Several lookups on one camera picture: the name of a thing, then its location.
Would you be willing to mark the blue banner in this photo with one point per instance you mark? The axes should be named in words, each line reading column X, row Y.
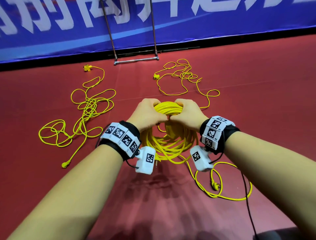
column 237, row 20

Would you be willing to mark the person's left forearm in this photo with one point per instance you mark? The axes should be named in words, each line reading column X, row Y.
column 64, row 198

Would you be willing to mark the person's right forearm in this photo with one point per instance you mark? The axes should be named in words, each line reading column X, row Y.
column 276, row 178

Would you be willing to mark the black marker wristband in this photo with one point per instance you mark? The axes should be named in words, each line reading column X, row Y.
column 120, row 138
column 218, row 132

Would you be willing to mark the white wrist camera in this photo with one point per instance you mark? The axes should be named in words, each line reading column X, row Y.
column 200, row 158
column 146, row 159

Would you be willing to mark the person's right hand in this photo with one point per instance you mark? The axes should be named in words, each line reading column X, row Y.
column 190, row 113

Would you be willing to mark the metal rack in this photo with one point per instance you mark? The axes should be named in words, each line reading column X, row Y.
column 136, row 60

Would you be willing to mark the person's left hand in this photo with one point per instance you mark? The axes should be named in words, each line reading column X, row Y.
column 145, row 114

